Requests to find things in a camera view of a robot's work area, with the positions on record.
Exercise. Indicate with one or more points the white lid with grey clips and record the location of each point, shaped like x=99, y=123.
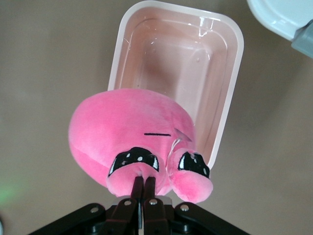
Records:
x=276, y=12

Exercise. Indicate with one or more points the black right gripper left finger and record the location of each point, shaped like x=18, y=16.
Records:
x=138, y=188

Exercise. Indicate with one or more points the pink plush toy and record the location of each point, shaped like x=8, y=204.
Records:
x=122, y=122

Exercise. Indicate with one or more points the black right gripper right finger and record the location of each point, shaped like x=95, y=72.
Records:
x=150, y=188

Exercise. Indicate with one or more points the pink plastic box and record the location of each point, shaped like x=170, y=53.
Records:
x=171, y=61

